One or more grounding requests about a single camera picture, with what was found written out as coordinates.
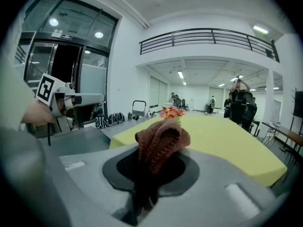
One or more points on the person's white t-shirt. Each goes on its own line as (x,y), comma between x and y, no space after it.
(11,98)

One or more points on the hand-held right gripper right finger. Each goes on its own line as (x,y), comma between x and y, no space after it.
(213,197)

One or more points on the dark door sign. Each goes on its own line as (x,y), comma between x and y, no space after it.
(66,37)

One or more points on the brown knitted cloth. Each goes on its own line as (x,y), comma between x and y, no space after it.
(161,138)

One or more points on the person's left hand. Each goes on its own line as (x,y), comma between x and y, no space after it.
(66,105)

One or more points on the yellow tablecloth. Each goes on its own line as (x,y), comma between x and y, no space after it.
(225,145)

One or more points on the rectangular ceiling light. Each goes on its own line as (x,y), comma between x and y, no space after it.
(260,29)

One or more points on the black office chair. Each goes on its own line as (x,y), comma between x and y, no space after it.
(246,112)
(184,104)

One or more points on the person's left forearm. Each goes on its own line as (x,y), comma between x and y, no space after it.
(38,115)

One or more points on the black framed glass door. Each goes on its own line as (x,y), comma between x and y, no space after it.
(92,79)

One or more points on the red and pink flower bouquet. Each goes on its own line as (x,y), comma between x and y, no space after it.
(171,112)

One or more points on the row of black white backpacks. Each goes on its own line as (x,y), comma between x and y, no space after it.
(101,121)

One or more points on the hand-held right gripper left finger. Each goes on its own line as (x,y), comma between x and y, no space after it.
(94,185)

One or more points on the long wooden desk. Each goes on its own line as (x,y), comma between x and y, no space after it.
(286,132)

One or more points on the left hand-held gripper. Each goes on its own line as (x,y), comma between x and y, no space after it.
(46,90)

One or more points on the black monitor on stand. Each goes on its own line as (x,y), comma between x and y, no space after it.
(298,105)

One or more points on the black balcony railing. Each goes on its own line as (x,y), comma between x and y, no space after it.
(213,35)

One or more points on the grey metal tray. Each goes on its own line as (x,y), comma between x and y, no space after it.
(123,129)

